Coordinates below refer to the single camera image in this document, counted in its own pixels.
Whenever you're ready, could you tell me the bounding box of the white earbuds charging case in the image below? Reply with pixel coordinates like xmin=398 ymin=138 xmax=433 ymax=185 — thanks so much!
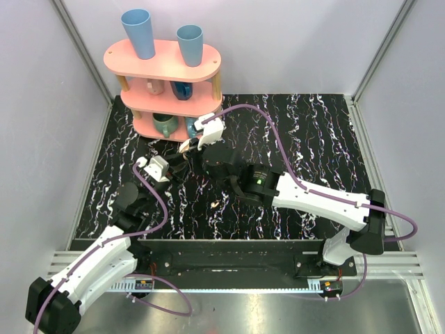
xmin=178 ymin=138 xmax=199 ymax=154

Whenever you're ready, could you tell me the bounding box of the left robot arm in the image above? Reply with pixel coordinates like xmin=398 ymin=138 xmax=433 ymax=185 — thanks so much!
xmin=25 ymin=153 xmax=188 ymax=333

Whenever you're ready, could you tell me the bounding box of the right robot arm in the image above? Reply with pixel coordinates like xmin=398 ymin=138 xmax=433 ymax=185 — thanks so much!
xmin=202 ymin=143 xmax=385 ymax=276

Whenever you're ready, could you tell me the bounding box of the green ceramic mug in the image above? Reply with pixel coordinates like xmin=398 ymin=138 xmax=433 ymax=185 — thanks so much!
xmin=152 ymin=113 xmax=179 ymax=138

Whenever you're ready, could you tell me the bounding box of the blue butterfly mug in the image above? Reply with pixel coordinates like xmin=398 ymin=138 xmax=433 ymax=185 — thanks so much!
xmin=184 ymin=117 xmax=197 ymax=138

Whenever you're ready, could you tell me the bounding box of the pink three-tier shelf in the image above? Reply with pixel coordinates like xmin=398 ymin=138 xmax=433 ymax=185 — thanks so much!
xmin=104 ymin=39 xmax=223 ymax=142

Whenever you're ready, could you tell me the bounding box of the dark blue mug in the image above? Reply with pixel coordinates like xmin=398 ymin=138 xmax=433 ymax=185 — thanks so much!
xmin=170 ymin=81 xmax=193 ymax=101

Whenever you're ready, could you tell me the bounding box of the pink mug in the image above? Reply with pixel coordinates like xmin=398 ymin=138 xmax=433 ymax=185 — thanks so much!
xmin=147 ymin=79 xmax=165 ymax=95

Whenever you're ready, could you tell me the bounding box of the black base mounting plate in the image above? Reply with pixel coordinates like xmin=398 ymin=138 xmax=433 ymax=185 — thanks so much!
xmin=141 ymin=239 xmax=357 ymax=290

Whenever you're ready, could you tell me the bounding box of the blue cup right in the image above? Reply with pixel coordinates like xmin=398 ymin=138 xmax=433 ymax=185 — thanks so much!
xmin=177 ymin=24 xmax=204 ymax=67

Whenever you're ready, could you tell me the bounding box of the tall blue cup left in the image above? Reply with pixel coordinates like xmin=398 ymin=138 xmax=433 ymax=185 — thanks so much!
xmin=121 ymin=8 xmax=156 ymax=60

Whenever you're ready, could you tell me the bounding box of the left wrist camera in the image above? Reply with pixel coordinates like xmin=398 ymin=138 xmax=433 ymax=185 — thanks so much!
xmin=143 ymin=155 xmax=170 ymax=182

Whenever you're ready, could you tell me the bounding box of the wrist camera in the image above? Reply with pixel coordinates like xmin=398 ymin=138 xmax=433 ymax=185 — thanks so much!
xmin=143 ymin=155 xmax=170 ymax=182
xmin=193 ymin=113 xmax=225 ymax=150

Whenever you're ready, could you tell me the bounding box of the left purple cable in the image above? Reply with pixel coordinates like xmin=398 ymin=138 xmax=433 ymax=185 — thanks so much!
xmin=33 ymin=158 xmax=194 ymax=334

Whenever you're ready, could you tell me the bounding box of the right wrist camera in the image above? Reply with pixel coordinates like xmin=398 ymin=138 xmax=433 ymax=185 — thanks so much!
xmin=193 ymin=113 xmax=225 ymax=150

